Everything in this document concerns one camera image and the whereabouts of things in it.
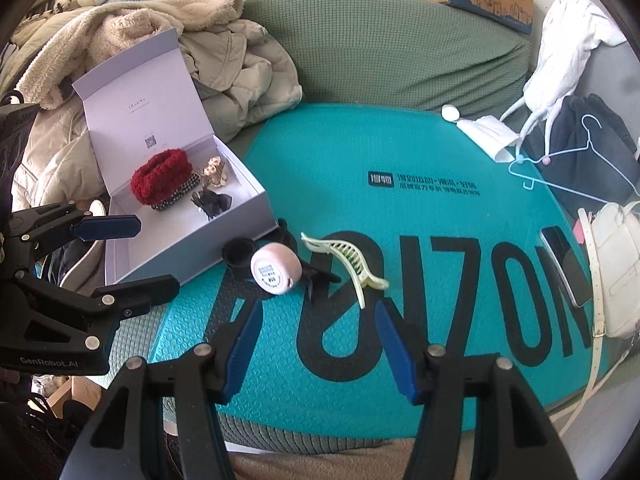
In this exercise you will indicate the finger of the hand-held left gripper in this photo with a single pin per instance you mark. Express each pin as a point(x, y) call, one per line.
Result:
point(110, 227)
point(145, 290)

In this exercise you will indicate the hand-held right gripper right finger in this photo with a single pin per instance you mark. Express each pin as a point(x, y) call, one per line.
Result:
point(400, 355)

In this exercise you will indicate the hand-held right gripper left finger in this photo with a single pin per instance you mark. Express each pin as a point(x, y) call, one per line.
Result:
point(240, 355)

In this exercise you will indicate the black white checkered scrunchie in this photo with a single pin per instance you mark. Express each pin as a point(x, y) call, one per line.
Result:
point(167, 205)

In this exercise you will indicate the red knitted scrunchie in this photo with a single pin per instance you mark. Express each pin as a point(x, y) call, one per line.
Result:
point(160, 175)

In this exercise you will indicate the pink round compact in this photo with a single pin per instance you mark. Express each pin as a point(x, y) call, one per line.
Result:
point(275, 267)

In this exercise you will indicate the black round lid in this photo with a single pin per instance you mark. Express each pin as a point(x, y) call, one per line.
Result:
point(239, 252)

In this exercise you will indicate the black sheer bow clip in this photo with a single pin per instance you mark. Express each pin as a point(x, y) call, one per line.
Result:
point(212, 202)

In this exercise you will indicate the cream hair claw clip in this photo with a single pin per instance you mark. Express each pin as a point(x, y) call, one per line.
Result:
point(350, 260)

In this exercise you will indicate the black hair claw clip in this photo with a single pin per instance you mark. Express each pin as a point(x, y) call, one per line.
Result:
point(320, 276)

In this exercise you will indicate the white hinged gift box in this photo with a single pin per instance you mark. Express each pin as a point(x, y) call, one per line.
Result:
point(130, 115)

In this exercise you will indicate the brown cardboard piece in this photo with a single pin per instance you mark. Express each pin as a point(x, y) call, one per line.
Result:
point(75, 392)

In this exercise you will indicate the cream puffer jacket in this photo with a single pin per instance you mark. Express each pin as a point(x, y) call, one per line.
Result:
point(55, 160)

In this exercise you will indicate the teal bubble mailer bag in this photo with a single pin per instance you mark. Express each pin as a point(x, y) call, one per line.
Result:
point(425, 235)

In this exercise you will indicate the beige fleece cloth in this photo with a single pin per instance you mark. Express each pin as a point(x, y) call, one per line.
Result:
point(325, 465)

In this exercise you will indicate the black smartphone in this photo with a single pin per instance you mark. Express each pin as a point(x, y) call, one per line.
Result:
point(565, 265)

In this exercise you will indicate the beige fleece coat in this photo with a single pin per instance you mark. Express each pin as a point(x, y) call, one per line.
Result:
point(125, 30)

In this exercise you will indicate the beige puffer jacket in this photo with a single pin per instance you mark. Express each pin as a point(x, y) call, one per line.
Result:
point(240, 70)

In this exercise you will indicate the small pink item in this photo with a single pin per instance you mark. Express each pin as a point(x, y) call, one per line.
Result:
point(580, 234)

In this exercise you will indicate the light blue clothes hanger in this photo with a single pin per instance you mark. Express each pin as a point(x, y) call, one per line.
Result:
point(521, 161)

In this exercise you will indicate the white handbag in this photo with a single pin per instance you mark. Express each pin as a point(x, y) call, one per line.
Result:
point(615, 260)

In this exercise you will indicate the white folded face mask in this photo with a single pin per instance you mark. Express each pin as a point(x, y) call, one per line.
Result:
point(487, 132)

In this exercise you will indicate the small white round object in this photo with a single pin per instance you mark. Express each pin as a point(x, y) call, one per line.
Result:
point(451, 112)

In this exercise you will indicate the dark navy garment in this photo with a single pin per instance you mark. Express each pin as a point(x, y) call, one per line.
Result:
point(590, 170)

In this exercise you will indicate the green covered sofa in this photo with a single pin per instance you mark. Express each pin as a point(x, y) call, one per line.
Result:
point(400, 50)

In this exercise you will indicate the white jacket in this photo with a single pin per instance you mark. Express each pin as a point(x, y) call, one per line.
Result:
point(565, 50)

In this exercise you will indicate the grey cushion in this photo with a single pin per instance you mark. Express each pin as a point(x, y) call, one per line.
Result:
point(615, 70)

